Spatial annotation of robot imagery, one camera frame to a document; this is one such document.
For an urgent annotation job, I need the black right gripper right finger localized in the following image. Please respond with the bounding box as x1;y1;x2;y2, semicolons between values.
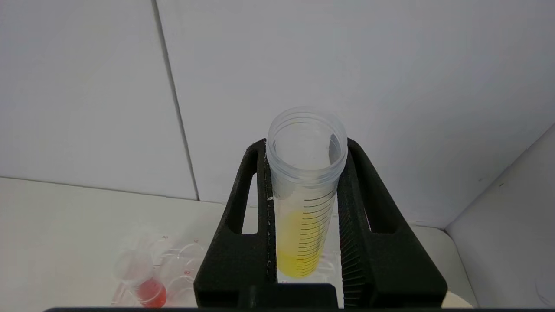
336;138;448;308

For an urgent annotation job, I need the test tube with red liquid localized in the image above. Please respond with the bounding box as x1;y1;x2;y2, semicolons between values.
114;249;168;308

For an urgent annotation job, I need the test tube with yellow liquid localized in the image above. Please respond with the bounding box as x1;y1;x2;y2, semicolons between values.
265;106;348;279

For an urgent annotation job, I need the blue white paper cup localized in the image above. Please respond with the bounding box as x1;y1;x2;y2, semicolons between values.
441;291;478;309

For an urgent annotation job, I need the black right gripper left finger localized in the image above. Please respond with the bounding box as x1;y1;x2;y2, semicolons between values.
194;139;278;308

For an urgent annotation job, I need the clear acrylic test tube rack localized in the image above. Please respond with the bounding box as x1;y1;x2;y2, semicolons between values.
111;233;343;308

